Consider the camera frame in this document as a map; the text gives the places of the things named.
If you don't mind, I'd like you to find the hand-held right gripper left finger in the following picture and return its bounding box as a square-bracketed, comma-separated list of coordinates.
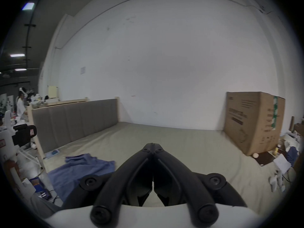
[61, 143, 154, 228]

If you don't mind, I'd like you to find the white paper sheet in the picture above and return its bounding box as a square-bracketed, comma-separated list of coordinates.
[273, 154, 292, 173]

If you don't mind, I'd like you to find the brown cardboard carton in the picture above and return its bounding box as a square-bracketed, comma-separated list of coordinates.
[223, 91, 286, 157]

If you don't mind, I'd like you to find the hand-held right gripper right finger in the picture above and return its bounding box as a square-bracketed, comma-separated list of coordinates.
[154, 143, 248, 228]

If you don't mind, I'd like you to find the dark brown mat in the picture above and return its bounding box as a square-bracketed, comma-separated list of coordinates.
[253, 151, 281, 167]

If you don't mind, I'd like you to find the white hand controller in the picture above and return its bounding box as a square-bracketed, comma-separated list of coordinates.
[268, 170, 287, 192]

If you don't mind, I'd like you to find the bed with beige sheet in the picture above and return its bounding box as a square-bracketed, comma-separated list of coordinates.
[43, 121, 298, 218]

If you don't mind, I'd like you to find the small blue and white packet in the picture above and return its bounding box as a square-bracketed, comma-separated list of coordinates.
[45, 149, 61, 159]

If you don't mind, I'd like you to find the grey padded headboard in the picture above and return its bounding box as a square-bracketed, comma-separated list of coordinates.
[27, 96, 121, 160]

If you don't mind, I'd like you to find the white robot with black head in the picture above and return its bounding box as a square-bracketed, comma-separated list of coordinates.
[0, 110, 38, 168]

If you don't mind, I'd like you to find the blue garment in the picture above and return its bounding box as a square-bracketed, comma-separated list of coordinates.
[47, 153, 116, 203]

